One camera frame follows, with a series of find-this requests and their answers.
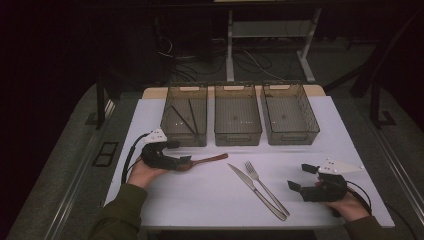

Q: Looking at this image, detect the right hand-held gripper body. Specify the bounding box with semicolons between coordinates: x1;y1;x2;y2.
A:
299;159;364;203

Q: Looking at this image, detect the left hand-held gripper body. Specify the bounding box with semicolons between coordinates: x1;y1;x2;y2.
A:
140;129;183;171

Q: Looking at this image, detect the brown wooden spoon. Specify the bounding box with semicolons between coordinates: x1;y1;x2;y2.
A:
176;152;230;172

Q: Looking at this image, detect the black chopstick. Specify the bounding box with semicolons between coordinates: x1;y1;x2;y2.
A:
188;98;200;135
171;105;198;135

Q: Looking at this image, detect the smoked clear plastic bin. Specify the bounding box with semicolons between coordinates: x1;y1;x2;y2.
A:
213;83;263;147
260;83;321;146
160;84;209;148

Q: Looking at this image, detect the steel fork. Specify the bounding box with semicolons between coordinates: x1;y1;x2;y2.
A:
244;160;291;217

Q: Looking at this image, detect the steel table knife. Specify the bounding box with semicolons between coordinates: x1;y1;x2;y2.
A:
227;163;288;222

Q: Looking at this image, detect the person's left hand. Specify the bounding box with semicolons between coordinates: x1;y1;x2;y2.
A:
127;160;168;190

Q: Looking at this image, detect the person's right hand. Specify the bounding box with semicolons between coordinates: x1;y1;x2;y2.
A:
321;189;370;223

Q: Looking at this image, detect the white table cover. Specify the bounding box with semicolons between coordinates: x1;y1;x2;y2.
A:
104;95;396;230

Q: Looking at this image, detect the black metal stand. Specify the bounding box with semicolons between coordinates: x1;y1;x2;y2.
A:
349;9;398;130
84;71;116;131

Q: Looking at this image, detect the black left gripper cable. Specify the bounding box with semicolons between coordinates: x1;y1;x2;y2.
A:
121;133;150;185

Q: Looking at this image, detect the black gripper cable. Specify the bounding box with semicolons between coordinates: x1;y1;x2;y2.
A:
346;180;373;216
121;133;150;185

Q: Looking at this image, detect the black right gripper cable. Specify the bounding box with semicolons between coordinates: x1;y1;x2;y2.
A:
346;180;373;216

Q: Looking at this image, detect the bundle of floor cables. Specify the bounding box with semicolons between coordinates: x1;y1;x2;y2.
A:
156;36;291;83

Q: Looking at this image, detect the white metal stand frame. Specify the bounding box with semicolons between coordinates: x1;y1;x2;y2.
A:
225;8;323;84

